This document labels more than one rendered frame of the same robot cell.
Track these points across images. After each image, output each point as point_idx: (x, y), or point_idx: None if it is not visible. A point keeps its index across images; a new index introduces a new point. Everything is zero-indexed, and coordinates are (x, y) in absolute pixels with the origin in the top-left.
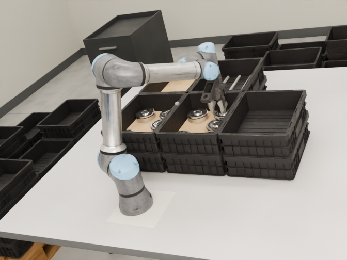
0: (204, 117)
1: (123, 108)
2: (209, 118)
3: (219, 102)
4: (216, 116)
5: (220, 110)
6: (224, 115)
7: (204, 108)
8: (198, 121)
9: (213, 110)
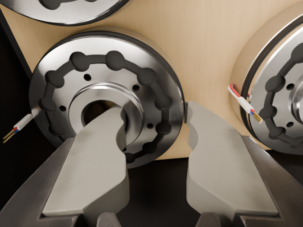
0: (254, 52)
1: None
2: (220, 83)
3: (95, 187)
4: (135, 48)
5: (151, 136)
6: (69, 76)
7: (282, 147)
8: (296, 8)
9: (192, 115)
